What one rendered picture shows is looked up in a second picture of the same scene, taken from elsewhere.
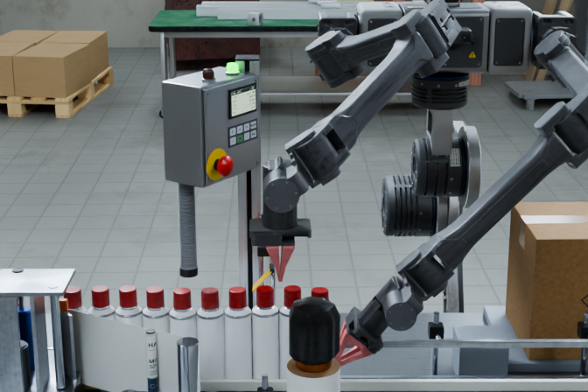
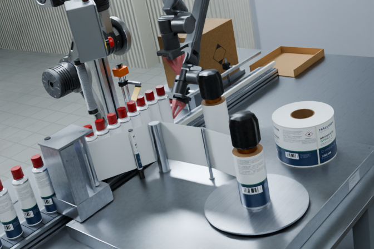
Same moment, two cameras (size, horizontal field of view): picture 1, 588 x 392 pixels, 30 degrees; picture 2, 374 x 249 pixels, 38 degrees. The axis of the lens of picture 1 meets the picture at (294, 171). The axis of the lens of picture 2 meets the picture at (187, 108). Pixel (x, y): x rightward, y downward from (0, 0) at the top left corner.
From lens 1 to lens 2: 1.36 m
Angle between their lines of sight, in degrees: 43
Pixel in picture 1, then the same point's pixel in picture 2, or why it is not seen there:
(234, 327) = (138, 120)
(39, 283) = (73, 134)
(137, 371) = (124, 156)
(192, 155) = (97, 41)
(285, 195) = (191, 24)
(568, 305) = (210, 62)
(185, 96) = (84, 12)
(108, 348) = (104, 154)
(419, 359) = not seen: hidden behind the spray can
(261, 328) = (146, 115)
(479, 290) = (32, 137)
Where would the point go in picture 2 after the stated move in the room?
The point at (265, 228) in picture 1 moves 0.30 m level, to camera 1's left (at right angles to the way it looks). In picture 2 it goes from (172, 50) to (106, 84)
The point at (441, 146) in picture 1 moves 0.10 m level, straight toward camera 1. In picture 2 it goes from (108, 28) to (120, 29)
